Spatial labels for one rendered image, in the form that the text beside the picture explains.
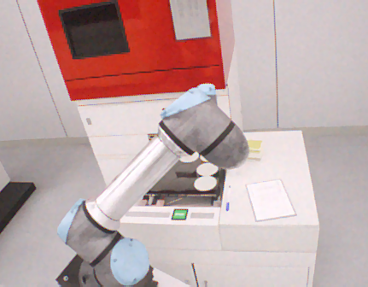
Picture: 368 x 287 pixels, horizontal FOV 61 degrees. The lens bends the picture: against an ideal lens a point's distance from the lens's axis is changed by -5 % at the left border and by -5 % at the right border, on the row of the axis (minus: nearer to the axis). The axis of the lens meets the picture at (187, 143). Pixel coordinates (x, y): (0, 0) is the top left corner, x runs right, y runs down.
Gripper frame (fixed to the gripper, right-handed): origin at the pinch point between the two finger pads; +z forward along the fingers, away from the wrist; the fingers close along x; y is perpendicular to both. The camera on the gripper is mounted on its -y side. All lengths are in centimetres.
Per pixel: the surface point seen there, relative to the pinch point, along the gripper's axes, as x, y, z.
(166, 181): -18.0, -13.1, 9.4
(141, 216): -39.8, 5.1, 3.6
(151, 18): 0, -31, -59
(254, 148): 14.5, 11.6, -4.0
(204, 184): -6.8, 1.0, 9.2
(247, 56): 131, -117, 13
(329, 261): 60, 28, 99
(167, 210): -30.4, 9.9, 3.3
